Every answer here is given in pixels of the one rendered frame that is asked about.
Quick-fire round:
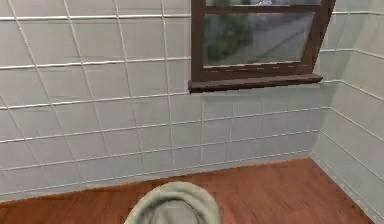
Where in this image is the brown framed window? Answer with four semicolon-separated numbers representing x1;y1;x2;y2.
187;0;337;95

